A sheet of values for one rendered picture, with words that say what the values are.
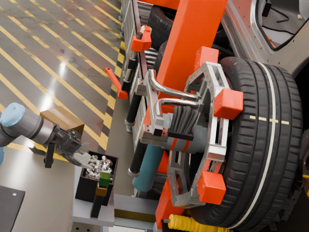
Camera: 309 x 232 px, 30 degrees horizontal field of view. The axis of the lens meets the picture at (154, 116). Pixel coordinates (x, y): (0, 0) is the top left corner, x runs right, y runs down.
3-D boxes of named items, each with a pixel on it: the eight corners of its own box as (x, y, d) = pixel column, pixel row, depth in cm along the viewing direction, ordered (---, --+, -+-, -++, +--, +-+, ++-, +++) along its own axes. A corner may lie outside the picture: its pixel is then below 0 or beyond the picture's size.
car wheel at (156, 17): (212, 35, 490) (221, 9, 478) (234, 72, 435) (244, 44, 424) (138, 20, 472) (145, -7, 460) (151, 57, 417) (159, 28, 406)
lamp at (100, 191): (105, 197, 223) (107, 189, 221) (95, 195, 222) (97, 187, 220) (105, 190, 226) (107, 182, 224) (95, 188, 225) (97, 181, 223)
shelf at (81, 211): (112, 227, 232) (114, 222, 230) (71, 221, 228) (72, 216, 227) (111, 164, 268) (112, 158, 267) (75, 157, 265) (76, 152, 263)
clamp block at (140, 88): (157, 99, 231) (160, 87, 228) (134, 94, 229) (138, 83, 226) (156, 92, 235) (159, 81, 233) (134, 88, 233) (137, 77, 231)
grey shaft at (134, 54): (126, 101, 398) (145, 36, 374) (118, 100, 397) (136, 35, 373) (126, 95, 406) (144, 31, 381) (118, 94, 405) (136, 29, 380)
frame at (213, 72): (193, 237, 215) (242, 116, 189) (176, 234, 214) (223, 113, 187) (176, 153, 261) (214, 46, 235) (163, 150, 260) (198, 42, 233)
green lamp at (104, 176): (108, 187, 220) (110, 179, 218) (98, 185, 219) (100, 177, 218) (108, 180, 224) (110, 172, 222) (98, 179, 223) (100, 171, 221)
